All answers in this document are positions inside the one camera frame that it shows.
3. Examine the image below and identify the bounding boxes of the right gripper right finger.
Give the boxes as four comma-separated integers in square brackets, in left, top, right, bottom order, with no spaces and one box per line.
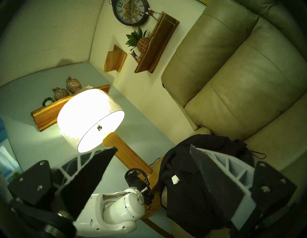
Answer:
[189,145,297,231]

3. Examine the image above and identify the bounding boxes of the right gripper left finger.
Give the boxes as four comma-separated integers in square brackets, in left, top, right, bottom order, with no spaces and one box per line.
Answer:
[7,147,118,221]

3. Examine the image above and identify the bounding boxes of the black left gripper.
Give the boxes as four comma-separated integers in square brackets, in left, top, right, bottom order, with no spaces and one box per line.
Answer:
[124,171,154,205]

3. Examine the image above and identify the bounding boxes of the black jacket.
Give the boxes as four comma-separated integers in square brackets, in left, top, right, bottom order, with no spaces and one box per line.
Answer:
[158,134,267,232]

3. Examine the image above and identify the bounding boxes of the beige leather sofa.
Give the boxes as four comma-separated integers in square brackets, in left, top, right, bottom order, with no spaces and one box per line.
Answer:
[161,0,307,238]

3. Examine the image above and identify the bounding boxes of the round wooden side table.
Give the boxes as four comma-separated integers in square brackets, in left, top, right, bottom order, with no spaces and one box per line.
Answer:
[140,156,173,238]

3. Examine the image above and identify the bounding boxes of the white shade wooden lamp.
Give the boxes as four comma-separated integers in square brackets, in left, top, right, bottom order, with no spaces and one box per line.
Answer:
[57,88,154,178]

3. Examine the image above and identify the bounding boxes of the blue seascape painting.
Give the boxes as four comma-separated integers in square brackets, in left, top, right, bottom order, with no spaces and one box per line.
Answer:
[0,118,23,178]

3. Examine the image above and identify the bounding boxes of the brown speckled vase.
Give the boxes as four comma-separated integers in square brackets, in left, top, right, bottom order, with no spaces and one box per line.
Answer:
[52,87,70,101]
[66,76,83,94]

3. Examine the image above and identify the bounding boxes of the green plant in wicker pot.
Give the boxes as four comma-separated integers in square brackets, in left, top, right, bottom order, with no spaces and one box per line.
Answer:
[125,27,150,54]

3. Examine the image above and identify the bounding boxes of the white fox figurine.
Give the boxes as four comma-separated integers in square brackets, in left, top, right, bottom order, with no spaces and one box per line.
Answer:
[146,8,164,21]

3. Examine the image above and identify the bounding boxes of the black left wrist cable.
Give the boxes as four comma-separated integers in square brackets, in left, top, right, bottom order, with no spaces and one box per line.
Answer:
[124,168,147,185]

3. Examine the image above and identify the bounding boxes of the wooden corner wall shelf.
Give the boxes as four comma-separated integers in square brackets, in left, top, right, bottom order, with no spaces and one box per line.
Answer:
[30,84,111,132]

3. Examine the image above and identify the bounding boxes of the small wooden wall shelf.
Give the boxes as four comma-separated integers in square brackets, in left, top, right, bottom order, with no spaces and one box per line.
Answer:
[104,44,127,73]

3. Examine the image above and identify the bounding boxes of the live edge wooden wall shelf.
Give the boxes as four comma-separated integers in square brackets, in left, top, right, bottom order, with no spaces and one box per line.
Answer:
[134,12,180,74]

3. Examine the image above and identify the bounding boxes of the black round wall clock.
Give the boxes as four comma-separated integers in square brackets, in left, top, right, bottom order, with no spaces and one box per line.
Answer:
[111,0,150,26]

